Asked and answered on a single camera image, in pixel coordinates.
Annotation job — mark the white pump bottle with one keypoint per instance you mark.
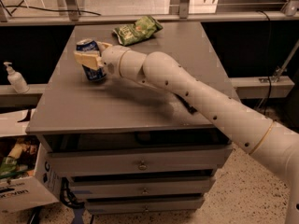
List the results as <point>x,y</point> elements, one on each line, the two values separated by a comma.
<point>16,79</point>

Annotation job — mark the grey drawer cabinet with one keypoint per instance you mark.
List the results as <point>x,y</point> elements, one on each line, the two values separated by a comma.
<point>124,148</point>

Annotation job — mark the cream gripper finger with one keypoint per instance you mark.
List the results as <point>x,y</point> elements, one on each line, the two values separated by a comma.
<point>90,59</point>
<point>103,45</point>

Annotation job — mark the grey metal rail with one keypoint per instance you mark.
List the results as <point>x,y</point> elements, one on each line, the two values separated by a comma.
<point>92,20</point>

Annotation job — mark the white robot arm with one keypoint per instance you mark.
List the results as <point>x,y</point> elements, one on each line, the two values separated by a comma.
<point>271,144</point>

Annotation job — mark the green chip bag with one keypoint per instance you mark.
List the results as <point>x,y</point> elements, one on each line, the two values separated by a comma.
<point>140,30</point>

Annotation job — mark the blue pepsi can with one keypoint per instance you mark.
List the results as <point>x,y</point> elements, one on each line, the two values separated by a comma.
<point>92,74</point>

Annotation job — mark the white cardboard box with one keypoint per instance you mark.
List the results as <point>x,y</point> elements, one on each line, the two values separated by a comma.
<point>26,180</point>

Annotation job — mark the black snack bar pack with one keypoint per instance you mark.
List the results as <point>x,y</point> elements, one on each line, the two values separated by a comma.
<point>189,108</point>

